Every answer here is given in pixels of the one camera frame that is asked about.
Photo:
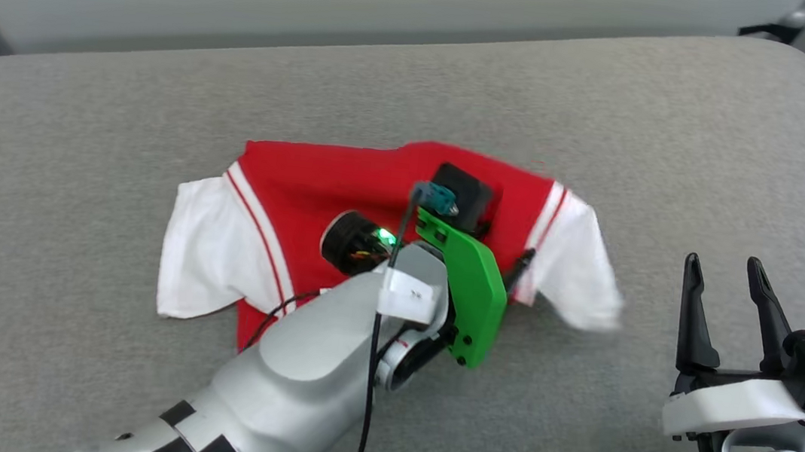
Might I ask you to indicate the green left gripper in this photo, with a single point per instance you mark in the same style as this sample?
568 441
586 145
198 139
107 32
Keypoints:
475 287

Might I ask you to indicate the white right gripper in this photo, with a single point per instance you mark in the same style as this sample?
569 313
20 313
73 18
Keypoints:
738 404

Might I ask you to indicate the red white basketball jersey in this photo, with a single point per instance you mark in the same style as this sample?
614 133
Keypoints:
301 184

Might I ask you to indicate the white paper label tag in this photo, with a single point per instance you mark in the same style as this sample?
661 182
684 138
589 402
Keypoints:
406 295

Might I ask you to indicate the grey fabric sofa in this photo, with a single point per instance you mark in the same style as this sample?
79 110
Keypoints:
612 113

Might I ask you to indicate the black white furniture base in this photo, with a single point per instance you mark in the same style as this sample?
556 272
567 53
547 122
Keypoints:
781 26

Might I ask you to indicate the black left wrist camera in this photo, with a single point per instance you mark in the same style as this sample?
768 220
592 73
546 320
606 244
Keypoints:
468 192

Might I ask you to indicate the teal left camera connector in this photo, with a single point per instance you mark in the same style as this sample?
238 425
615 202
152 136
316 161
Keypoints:
440 198

